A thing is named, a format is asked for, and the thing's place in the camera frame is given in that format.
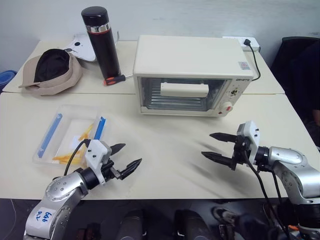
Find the blue round object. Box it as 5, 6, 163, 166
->
0, 70, 18, 92

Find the orange black handled screwdriver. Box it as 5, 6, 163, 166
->
102, 73, 134, 87

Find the white knob with red mark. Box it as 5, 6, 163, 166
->
219, 101, 234, 116

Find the yellow french fry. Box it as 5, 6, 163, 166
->
77, 123, 95, 141
59, 156, 84, 165
52, 153, 74, 161

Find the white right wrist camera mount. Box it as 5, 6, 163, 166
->
236, 120, 261, 166

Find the clear container with blue clips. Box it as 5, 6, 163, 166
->
31, 104, 112, 169

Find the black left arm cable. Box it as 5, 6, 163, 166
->
63, 138, 91, 176

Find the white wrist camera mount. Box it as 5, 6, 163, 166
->
84, 139, 113, 186
236, 120, 261, 166

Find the beige cap black lining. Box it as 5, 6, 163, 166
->
18, 48, 84, 97

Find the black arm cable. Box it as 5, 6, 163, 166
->
63, 138, 91, 176
241, 142, 292, 240

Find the cream toaster oven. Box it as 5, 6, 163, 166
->
132, 34, 253, 118

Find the dark rounded shape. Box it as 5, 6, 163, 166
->
116, 209, 145, 240

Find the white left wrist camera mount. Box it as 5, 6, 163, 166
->
84, 139, 113, 186

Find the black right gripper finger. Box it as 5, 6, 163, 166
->
209, 132, 238, 144
201, 150, 235, 168

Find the black power cord with plug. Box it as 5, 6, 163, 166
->
243, 38, 262, 82

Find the glass oven door with handle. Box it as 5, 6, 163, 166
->
137, 76, 232, 112

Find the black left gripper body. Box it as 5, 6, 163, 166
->
100, 146, 126, 182

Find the white power strip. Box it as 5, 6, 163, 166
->
222, 35, 261, 52

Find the white flat plastic device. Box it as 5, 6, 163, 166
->
62, 32, 97, 62

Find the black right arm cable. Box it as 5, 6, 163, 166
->
241, 142, 292, 240

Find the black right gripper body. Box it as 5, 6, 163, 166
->
230, 135, 251, 172

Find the black thermos bottle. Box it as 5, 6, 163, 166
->
80, 6, 122, 80

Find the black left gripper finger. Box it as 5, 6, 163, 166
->
119, 158, 143, 181
111, 143, 127, 157

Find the black chair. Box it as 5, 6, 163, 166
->
270, 36, 320, 149

